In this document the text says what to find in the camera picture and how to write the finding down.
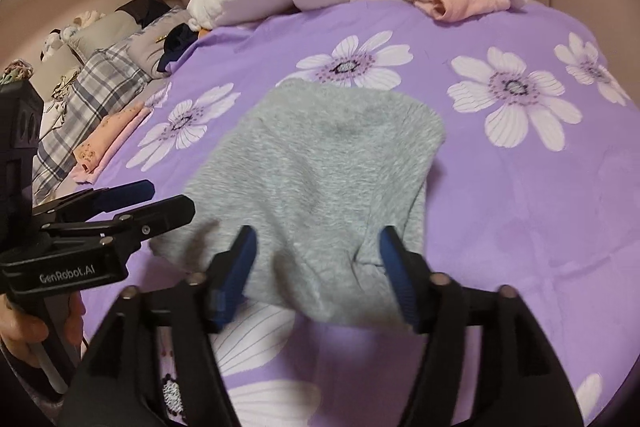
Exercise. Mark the white plush toy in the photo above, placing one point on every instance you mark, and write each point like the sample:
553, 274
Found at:
65, 34

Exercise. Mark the purple floral bedsheet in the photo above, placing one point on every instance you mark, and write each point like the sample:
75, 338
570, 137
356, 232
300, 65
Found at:
525, 217

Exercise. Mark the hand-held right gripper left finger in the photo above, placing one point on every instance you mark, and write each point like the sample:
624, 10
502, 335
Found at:
237, 267

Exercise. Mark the navy cloth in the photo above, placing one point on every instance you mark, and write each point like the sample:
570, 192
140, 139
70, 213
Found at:
177, 47

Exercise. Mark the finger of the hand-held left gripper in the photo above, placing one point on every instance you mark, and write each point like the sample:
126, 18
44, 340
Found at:
165, 214
135, 192

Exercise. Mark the dark brown pillow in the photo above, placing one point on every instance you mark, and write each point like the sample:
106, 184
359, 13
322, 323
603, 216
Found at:
145, 9

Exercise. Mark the grey printed sweatshirt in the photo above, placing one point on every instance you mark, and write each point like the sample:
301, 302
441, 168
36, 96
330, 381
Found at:
320, 167

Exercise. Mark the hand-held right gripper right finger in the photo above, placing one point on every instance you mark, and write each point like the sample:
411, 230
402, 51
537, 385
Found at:
395, 267

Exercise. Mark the peach printed folded garment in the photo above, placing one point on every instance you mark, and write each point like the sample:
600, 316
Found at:
105, 142

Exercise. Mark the person's left hand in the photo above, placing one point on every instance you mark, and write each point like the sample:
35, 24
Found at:
20, 332

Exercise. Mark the white printed pillow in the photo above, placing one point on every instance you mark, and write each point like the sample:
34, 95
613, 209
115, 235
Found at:
60, 89

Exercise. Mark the grey pillow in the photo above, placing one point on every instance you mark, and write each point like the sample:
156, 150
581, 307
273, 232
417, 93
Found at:
102, 34

